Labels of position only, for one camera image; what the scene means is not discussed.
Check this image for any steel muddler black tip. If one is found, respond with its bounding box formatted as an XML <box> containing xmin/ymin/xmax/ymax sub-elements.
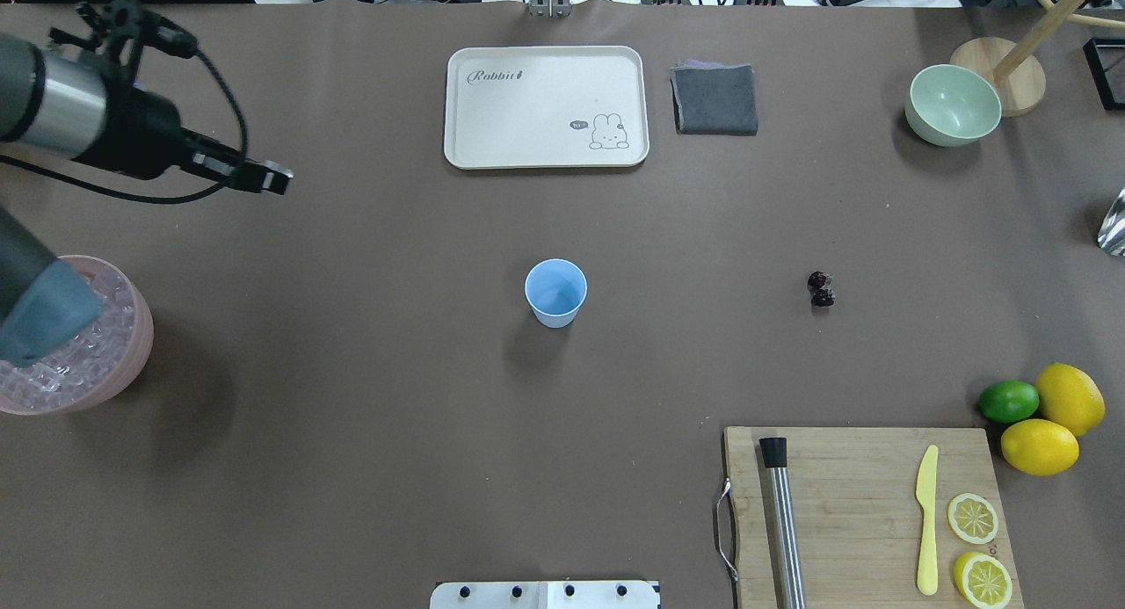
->
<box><xmin>758</xmin><ymin>436</ymin><xmax>808</xmax><ymax>608</ymax></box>

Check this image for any wooden cup tree stand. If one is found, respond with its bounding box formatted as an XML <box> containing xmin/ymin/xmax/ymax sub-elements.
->
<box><xmin>950</xmin><ymin>0</ymin><xmax>1122</xmax><ymax>118</ymax></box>

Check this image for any silver metal ice scoop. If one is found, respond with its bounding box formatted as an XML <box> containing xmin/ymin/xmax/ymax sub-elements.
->
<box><xmin>1094</xmin><ymin>189</ymin><xmax>1125</xmax><ymax>257</ymax></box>

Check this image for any pink bowl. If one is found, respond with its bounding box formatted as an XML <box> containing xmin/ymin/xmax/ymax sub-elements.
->
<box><xmin>0</xmin><ymin>256</ymin><xmax>155</xmax><ymax>417</ymax></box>

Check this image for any lemon half slice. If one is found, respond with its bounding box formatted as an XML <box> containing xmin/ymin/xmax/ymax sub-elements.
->
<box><xmin>953</xmin><ymin>552</ymin><xmax>1015</xmax><ymax>608</ymax></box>
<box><xmin>946</xmin><ymin>492</ymin><xmax>1000</xmax><ymax>546</ymax></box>

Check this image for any wooden cutting board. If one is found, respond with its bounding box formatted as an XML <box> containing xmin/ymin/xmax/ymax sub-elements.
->
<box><xmin>723</xmin><ymin>426</ymin><xmax>1004</xmax><ymax>608</ymax></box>

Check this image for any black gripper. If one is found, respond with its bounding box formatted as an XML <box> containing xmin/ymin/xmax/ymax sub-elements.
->
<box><xmin>50</xmin><ymin>0</ymin><xmax>294</xmax><ymax>195</ymax></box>

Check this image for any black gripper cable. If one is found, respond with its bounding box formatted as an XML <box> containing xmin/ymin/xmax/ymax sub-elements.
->
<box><xmin>0</xmin><ymin>38</ymin><xmax>250</xmax><ymax>206</ymax></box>

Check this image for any yellow lemon near lime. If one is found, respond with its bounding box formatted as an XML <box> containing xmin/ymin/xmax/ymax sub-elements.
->
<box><xmin>1000</xmin><ymin>418</ymin><xmax>1080</xmax><ymax>476</ymax></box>

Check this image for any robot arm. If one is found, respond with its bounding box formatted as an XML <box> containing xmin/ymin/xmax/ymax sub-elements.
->
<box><xmin>1</xmin><ymin>0</ymin><xmax>293</xmax><ymax>367</ymax></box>

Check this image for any pile of ice cubes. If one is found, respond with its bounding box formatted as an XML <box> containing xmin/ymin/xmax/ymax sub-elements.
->
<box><xmin>0</xmin><ymin>266</ymin><xmax>137</xmax><ymax>403</ymax></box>

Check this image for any folded grey cloth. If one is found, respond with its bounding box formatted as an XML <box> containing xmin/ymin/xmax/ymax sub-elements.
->
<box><xmin>671</xmin><ymin>60</ymin><xmax>759</xmax><ymax>136</ymax></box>

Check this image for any green lime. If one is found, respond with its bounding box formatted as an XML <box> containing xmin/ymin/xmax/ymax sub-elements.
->
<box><xmin>977</xmin><ymin>380</ymin><xmax>1040</xmax><ymax>424</ymax></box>

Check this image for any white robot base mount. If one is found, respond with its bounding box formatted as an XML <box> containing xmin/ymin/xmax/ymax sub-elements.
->
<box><xmin>429</xmin><ymin>577</ymin><xmax>662</xmax><ymax>608</ymax></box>

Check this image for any yellow plastic knife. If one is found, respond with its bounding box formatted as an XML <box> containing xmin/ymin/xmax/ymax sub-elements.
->
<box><xmin>914</xmin><ymin>445</ymin><xmax>941</xmax><ymax>597</ymax></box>

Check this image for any mint green bowl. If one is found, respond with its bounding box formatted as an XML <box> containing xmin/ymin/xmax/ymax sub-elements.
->
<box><xmin>905</xmin><ymin>64</ymin><xmax>1002</xmax><ymax>147</ymax></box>

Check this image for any cream rabbit tray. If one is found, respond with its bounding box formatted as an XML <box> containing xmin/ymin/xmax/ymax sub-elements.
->
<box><xmin>443</xmin><ymin>46</ymin><xmax>650</xmax><ymax>171</ymax></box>

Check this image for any light blue plastic cup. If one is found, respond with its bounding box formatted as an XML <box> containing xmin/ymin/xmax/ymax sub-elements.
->
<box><xmin>524</xmin><ymin>259</ymin><xmax>588</xmax><ymax>329</ymax></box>

